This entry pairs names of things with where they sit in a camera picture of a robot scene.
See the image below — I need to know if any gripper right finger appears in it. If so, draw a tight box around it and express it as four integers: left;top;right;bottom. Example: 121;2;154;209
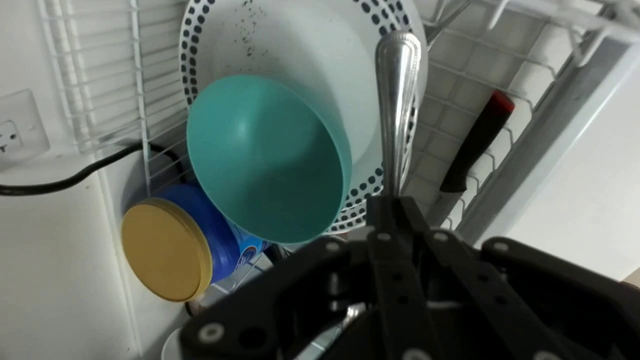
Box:
397;196;640;360

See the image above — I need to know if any white wire dish rack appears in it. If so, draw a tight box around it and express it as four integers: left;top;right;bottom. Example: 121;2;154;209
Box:
37;0;640;301

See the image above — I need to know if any silver metal spoon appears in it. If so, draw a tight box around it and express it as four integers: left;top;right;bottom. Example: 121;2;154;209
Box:
342;31;423;331

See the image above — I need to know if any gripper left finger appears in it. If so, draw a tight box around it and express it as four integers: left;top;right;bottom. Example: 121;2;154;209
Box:
180;196;442;360

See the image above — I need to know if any light blue plastic bowl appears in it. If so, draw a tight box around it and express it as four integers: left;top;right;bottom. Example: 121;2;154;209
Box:
186;75;353;245

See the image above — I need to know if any black cable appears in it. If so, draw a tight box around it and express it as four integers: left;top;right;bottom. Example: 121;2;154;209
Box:
0;142;188;197

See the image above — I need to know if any white cup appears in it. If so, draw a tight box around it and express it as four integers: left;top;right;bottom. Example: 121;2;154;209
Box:
161;327;188;360

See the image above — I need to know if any blue jar with yellow lid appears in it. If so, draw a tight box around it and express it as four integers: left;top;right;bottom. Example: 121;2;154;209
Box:
121;182;273;303

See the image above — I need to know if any white plate with black dots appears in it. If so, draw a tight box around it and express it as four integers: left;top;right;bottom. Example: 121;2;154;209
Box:
179;0;430;236

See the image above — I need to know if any white wall socket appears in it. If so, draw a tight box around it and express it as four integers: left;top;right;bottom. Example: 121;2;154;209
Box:
0;89;51;173

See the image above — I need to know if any knife with black red handle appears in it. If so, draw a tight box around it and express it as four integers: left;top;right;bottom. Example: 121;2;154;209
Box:
427;90;516;228

